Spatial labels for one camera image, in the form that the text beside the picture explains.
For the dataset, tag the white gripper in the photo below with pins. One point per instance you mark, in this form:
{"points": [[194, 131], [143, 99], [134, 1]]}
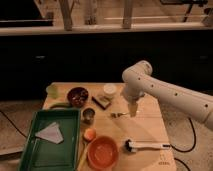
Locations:
{"points": [[132, 97]]}

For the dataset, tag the metal fork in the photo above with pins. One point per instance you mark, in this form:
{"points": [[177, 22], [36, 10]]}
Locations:
{"points": [[117, 115]]}

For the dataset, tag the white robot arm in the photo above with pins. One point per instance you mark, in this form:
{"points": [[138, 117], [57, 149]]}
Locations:
{"points": [[138, 81]]}

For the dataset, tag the white cup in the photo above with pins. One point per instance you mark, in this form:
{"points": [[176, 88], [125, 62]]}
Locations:
{"points": [[109, 90]]}

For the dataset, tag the brown wooden block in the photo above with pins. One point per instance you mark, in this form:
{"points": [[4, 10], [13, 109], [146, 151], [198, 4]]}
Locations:
{"points": [[101, 101]]}

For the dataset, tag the white dish brush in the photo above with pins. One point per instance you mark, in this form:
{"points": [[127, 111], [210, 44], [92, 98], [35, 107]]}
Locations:
{"points": [[135, 146]]}

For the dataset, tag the small metal cup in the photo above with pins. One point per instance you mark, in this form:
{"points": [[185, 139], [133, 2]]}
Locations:
{"points": [[88, 115]]}

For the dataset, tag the orange round fruit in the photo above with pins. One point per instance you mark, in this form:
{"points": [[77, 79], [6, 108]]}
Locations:
{"points": [[89, 134]]}

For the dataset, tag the orange bowl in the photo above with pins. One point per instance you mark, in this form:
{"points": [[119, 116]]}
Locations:
{"points": [[102, 153]]}

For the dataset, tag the dark bowl with food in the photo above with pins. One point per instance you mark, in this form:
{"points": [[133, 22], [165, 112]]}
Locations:
{"points": [[78, 96]]}

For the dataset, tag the yellow wooden spoon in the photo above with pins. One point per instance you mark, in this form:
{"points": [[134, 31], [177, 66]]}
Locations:
{"points": [[82, 157]]}

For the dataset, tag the green plastic cup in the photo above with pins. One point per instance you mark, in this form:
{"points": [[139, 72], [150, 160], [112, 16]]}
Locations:
{"points": [[52, 91]]}

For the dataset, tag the grey folded cloth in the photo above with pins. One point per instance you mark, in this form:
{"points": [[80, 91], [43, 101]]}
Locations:
{"points": [[51, 133]]}

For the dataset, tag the green plastic tray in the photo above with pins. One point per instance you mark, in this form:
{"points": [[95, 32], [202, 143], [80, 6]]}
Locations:
{"points": [[52, 143]]}

